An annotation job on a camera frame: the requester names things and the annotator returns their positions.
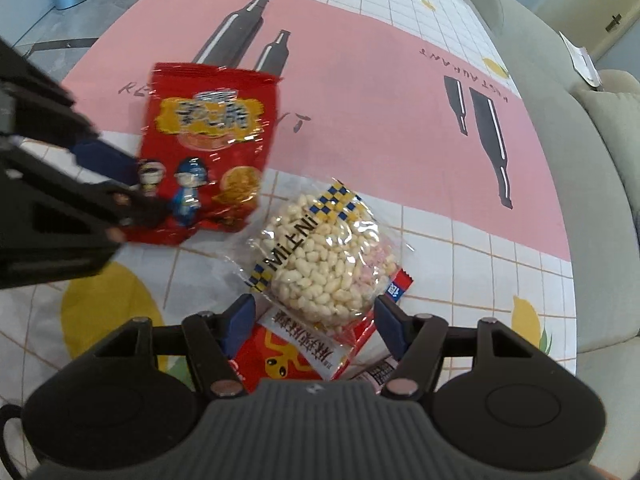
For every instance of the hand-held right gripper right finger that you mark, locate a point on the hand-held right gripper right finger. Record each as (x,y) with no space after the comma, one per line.
(390,322)

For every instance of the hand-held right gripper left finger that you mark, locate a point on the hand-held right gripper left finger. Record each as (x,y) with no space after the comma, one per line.
(240,322)

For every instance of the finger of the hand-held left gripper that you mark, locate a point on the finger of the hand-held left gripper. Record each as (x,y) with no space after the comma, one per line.
(130,207)
(105,160)

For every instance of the red packet with yellow face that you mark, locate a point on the red packet with yellow face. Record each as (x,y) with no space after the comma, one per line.
(280,357)

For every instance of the clear puffed rice cake packet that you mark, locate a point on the clear puffed rice cake packet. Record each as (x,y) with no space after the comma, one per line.
(320,260)

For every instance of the red cartoon snack bag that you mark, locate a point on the red cartoon snack bag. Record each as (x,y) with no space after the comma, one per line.
(210,125)

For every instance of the pink and white printed tablecloth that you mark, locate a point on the pink and white printed tablecloth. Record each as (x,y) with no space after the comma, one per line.
(375,110)

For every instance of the grey-green sofa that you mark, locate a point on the grey-green sofa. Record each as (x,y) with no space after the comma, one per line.
(600,260)

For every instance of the beige cushion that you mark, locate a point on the beige cushion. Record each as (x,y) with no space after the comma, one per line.
(620,120)

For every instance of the open magazine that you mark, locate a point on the open magazine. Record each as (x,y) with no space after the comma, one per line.
(582,60)

